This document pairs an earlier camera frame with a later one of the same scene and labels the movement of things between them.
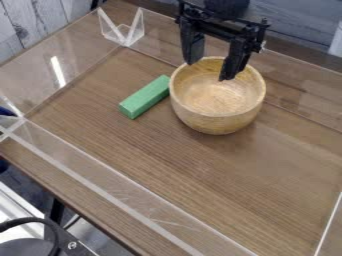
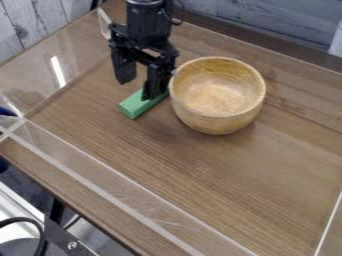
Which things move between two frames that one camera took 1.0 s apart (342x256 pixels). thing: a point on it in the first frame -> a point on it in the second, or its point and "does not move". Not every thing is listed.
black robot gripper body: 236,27 -> 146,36
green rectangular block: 145,98 does not move
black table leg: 58,211 does not move
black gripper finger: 193,40 -> 125,64
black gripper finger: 236,59 -> 157,84
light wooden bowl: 212,106 does not move
